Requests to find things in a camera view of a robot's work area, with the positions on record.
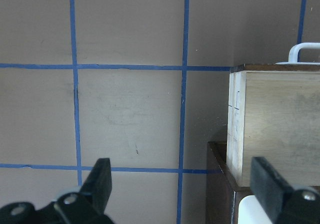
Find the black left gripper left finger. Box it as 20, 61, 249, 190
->
79, 158, 112, 214

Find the white drawer handle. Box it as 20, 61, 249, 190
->
275, 42, 320, 65

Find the white plastic tray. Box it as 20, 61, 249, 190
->
238, 195, 272, 224

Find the dark wooden cabinet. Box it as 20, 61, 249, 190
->
205, 141, 252, 223

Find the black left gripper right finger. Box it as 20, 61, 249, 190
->
250, 156, 294, 223

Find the light wooden drawer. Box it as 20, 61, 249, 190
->
226, 64, 320, 186

